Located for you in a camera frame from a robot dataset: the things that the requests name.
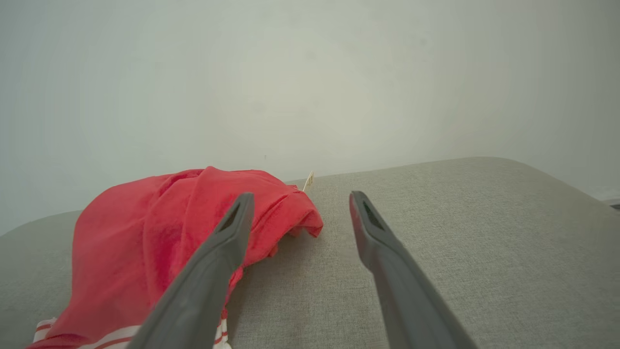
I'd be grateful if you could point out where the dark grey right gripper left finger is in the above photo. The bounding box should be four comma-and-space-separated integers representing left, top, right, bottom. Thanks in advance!
127, 192, 255, 349

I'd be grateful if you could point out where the light grey fabric sofa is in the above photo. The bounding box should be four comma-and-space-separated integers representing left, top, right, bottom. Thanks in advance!
0, 157, 620, 349

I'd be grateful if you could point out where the red garment with white stripes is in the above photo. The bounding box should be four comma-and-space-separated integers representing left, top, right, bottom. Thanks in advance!
27, 166, 324, 349

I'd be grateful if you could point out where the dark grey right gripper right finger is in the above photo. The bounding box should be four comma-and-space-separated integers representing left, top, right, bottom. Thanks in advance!
349, 190, 480, 349

